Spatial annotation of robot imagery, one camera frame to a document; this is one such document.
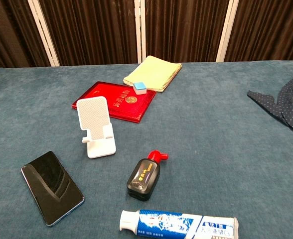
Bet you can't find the black smartphone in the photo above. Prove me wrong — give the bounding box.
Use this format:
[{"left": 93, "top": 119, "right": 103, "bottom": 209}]
[{"left": 20, "top": 150, "right": 85, "bottom": 227}]

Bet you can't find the white phone stand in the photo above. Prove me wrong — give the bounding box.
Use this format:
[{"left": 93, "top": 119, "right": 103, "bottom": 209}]
[{"left": 76, "top": 96, "right": 117, "bottom": 159}]

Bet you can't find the red certificate booklet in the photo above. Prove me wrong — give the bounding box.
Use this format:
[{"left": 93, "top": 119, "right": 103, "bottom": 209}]
[{"left": 71, "top": 81, "right": 157, "bottom": 124}]

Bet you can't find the small blue white cube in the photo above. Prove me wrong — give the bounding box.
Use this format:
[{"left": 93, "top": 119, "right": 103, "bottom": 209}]
[{"left": 133, "top": 81, "right": 147, "bottom": 95}]

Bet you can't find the yellow spiral notebook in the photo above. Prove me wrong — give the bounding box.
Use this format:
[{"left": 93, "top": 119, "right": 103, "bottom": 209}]
[{"left": 123, "top": 55, "right": 183, "bottom": 93}]

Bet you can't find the black ink bottle red cap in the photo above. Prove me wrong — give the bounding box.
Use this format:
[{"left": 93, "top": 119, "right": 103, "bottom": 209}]
[{"left": 126, "top": 150, "right": 169, "bottom": 202}]

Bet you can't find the brown pleated curtain panel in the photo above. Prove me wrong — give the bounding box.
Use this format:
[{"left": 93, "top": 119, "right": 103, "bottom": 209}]
[
  {"left": 38, "top": 0, "right": 139, "bottom": 67},
  {"left": 0, "top": 0, "right": 51, "bottom": 72},
  {"left": 225, "top": 0, "right": 293, "bottom": 62},
  {"left": 145, "top": 0, "right": 230, "bottom": 63}
]

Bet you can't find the blue white toothpaste tube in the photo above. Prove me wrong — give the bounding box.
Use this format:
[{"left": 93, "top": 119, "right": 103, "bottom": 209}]
[{"left": 119, "top": 209, "right": 239, "bottom": 239}]

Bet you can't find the navy polka dot cloth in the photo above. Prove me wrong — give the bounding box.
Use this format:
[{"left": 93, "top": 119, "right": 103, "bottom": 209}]
[{"left": 247, "top": 70, "right": 293, "bottom": 139}]

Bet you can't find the white screen frame post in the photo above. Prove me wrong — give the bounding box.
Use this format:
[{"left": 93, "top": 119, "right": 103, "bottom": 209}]
[
  {"left": 215, "top": 0, "right": 240, "bottom": 62},
  {"left": 27, "top": 0, "right": 60, "bottom": 67},
  {"left": 134, "top": 0, "right": 147, "bottom": 63}
]

